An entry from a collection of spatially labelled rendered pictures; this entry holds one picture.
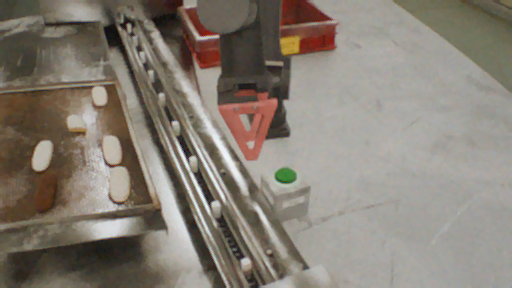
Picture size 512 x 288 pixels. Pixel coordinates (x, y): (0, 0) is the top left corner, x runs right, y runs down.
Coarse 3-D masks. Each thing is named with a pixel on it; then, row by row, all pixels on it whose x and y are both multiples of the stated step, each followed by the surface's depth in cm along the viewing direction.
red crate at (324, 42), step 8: (200, 32) 151; (208, 32) 151; (328, 32) 135; (336, 32) 136; (304, 40) 134; (312, 40) 135; (320, 40) 136; (328, 40) 137; (192, 48) 133; (304, 48) 136; (312, 48) 137; (320, 48) 137; (328, 48) 138; (336, 48) 139; (200, 56) 126; (208, 56) 126; (216, 56) 128; (200, 64) 128; (208, 64) 128; (216, 64) 128
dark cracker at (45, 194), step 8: (48, 176) 73; (40, 184) 70; (48, 184) 71; (56, 184) 72; (40, 192) 68; (48, 192) 69; (40, 200) 67; (48, 200) 67; (40, 208) 66; (48, 208) 67
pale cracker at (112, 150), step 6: (108, 138) 85; (114, 138) 86; (108, 144) 84; (114, 144) 84; (108, 150) 82; (114, 150) 82; (120, 150) 83; (108, 156) 81; (114, 156) 81; (120, 156) 82; (108, 162) 80; (114, 162) 80
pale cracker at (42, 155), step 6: (42, 144) 80; (48, 144) 80; (36, 150) 78; (42, 150) 78; (48, 150) 79; (36, 156) 76; (42, 156) 77; (48, 156) 77; (36, 162) 75; (42, 162) 75; (48, 162) 76; (36, 168) 74; (42, 168) 74
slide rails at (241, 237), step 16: (144, 48) 134; (144, 80) 117; (160, 80) 117; (160, 112) 104; (176, 112) 104; (176, 144) 93; (192, 144) 93; (192, 176) 85; (208, 176) 85; (192, 192) 81; (224, 192) 81; (208, 208) 78; (224, 208) 78; (208, 224) 75; (240, 224) 75; (224, 240) 72; (240, 240) 72; (224, 256) 69; (256, 256) 69; (240, 272) 67; (256, 272) 67
